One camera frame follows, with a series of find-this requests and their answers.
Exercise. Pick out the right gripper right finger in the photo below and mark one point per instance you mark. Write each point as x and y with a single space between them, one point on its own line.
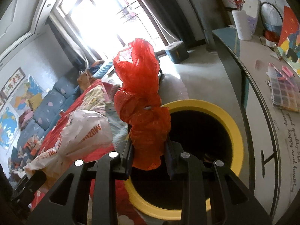
211 191

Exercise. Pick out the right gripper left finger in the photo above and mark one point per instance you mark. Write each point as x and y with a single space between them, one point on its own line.
68 200

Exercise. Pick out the white printed plastic bag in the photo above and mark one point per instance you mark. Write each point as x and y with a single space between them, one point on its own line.
84 132

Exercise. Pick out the red plastic bag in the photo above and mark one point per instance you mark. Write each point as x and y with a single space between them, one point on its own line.
138 103

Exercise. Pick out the yellow rimmed black trash bin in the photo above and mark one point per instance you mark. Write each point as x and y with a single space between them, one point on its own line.
204 130

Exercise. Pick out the colourful patchwork blanket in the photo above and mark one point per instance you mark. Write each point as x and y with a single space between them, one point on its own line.
23 155

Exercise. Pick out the world map poster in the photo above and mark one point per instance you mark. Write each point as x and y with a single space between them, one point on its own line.
9 126

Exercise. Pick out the pile of pink clothes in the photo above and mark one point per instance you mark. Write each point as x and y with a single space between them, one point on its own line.
25 118

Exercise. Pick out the red floral table cloth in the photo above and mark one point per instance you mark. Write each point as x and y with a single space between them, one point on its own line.
126 214

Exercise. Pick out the yellow cushion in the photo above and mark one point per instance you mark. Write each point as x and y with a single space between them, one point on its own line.
35 101

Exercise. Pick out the blue sectional sofa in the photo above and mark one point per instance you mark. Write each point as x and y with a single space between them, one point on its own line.
63 94

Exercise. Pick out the china map poster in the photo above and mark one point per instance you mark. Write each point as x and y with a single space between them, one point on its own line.
26 90

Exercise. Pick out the dark left curtain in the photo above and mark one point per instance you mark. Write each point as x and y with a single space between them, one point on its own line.
73 52

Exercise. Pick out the dark curtain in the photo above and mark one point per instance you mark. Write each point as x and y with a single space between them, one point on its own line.
172 18
73 52

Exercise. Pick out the tv cabinet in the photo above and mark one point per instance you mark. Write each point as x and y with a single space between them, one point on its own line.
272 133

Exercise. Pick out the pastel bead box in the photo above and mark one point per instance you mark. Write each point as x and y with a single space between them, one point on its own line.
284 90

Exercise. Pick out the small blue storage stool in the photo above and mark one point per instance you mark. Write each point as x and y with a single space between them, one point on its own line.
177 52

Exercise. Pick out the white cylindrical vase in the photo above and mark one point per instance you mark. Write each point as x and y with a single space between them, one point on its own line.
242 26

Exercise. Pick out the dark right curtain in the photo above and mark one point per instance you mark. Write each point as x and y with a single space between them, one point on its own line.
172 18

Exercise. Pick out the round black framed mirror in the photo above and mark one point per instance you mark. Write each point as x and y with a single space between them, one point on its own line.
271 18

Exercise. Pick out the grey standing air conditioner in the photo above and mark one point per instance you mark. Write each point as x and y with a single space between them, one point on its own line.
211 15

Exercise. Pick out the right calligraphy frame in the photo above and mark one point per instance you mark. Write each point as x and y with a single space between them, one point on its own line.
12 83

